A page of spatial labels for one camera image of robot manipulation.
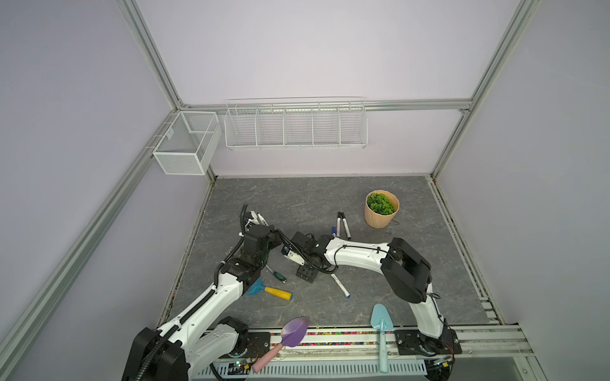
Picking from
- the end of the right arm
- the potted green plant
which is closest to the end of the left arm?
the end of the right arm

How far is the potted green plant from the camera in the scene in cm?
95

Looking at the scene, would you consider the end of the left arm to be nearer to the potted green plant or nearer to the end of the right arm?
the end of the right arm
